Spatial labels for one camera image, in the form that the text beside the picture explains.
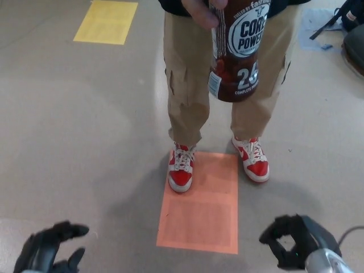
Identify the orange paper sheet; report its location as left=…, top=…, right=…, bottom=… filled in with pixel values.
left=156, top=150, right=239, bottom=255

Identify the person in khaki pants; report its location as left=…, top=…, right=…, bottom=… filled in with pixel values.
left=163, top=5, right=293, bottom=146

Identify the brown protein shake bottle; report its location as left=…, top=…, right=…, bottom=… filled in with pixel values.
left=208, top=0, right=270, bottom=103

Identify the black backpack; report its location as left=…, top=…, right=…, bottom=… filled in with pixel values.
left=309, top=0, right=364, bottom=40

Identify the red white left sneaker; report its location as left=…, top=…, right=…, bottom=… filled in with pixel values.
left=231, top=135, right=270, bottom=183

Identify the blue paper sheet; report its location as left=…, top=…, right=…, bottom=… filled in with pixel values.
left=300, top=7, right=346, bottom=52

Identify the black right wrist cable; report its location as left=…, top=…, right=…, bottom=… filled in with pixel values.
left=338, top=226, right=364, bottom=248

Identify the black shirt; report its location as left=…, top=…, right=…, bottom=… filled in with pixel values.
left=158, top=0, right=285, bottom=18

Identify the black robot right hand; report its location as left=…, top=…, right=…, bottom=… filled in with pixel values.
left=259, top=213, right=342, bottom=270

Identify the person's right hand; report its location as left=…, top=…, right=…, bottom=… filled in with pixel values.
left=181, top=0, right=228, bottom=29

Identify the red white sneaker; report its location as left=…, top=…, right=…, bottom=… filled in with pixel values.
left=167, top=141, right=197, bottom=193
left=231, top=135, right=270, bottom=183

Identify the yellow paper sheet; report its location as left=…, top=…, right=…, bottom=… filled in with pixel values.
left=73, top=0, right=139, bottom=46

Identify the dark grey round object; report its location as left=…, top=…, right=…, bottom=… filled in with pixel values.
left=342, top=27, right=364, bottom=76

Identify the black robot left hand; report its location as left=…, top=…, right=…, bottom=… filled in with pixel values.
left=13, top=221, right=90, bottom=273

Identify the red white right sneaker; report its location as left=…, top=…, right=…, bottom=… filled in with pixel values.
left=167, top=141, right=197, bottom=193

